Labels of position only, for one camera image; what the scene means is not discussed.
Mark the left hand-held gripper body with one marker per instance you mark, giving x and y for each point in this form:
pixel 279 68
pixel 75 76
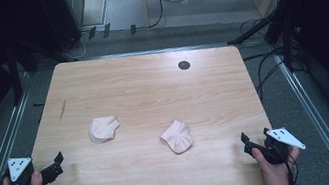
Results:
pixel 22 177

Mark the pink sock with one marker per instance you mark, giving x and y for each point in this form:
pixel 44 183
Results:
pixel 103 128
pixel 177 136

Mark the person's right hand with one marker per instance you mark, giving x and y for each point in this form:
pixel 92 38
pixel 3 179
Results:
pixel 273 172

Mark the black round table grommet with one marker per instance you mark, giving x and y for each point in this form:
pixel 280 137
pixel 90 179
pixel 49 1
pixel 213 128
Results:
pixel 184 65

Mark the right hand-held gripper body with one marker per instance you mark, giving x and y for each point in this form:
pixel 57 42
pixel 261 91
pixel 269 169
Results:
pixel 279 145

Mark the black cabinet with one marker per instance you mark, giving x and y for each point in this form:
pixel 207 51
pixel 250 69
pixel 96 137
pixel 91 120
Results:
pixel 62 18

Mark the small black block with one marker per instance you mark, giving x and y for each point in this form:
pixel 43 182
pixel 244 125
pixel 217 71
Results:
pixel 133 29
pixel 92 32
pixel 107 30

